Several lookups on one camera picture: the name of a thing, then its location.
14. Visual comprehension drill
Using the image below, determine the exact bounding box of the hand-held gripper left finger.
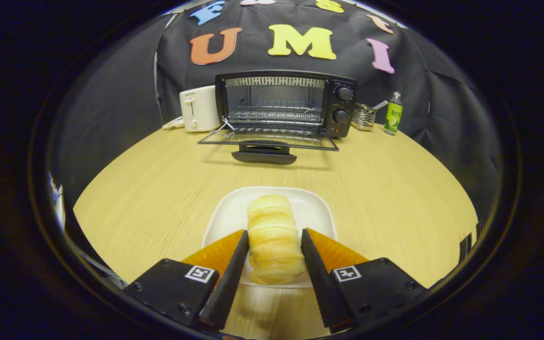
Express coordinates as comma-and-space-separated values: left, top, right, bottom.
123, 229, 250, 331

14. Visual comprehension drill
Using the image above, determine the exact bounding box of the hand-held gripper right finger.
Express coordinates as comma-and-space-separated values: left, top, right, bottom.
301, 228, 427, 333

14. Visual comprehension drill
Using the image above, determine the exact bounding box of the ridged yellow bread roll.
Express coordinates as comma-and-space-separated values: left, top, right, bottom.
246, 194, 306, 286

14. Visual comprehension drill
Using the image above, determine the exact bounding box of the white square plate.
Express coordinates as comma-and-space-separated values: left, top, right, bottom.
201, 186, 338, 289

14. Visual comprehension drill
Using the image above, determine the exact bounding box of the black toaster oven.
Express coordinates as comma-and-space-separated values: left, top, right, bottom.
198, 70, 357, 165

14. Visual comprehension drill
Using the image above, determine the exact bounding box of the white pop-up toaster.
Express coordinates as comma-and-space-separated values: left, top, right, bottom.
179, 85, 221, 133

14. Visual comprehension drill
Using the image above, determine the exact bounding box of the green label drink bottle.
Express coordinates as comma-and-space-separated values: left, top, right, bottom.
384, 92, 403, 136

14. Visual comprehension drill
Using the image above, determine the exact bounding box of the metal wire utensil basket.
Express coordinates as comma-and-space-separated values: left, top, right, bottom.
351, 103, 376, 131

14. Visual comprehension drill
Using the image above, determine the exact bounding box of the metal oven wire rack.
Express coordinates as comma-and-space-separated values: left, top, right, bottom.
229, 99, 323, 126

